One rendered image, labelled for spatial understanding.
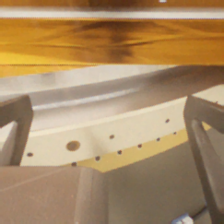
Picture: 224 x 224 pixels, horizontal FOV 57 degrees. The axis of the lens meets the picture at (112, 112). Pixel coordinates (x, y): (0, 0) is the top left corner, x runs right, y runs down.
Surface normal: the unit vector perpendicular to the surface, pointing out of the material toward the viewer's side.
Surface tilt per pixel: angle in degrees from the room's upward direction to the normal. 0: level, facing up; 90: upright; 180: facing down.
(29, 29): 90
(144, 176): 62
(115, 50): 90
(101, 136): 90
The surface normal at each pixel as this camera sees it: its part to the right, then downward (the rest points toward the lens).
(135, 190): 0.35, 0.11
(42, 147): 0.26, 0.58
